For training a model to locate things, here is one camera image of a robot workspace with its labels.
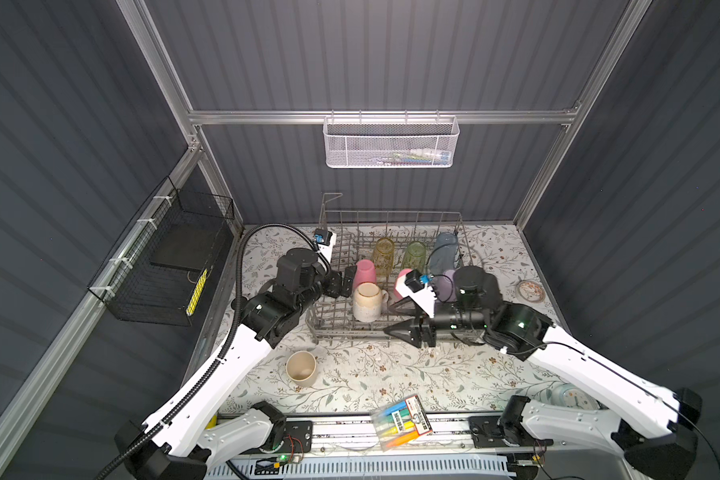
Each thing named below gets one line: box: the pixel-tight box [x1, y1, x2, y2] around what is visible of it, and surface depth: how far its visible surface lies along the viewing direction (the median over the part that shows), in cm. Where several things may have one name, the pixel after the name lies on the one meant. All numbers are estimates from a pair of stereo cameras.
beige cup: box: [286, 350, 318, 387], surface depth 82 cm
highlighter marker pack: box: [371, 394, 433, 452], surface depth 77 cm
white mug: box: [353, 281, 389, 323], surface depth 87 cm
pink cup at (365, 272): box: [353, 259, 377, 289], surface depth 92 cm
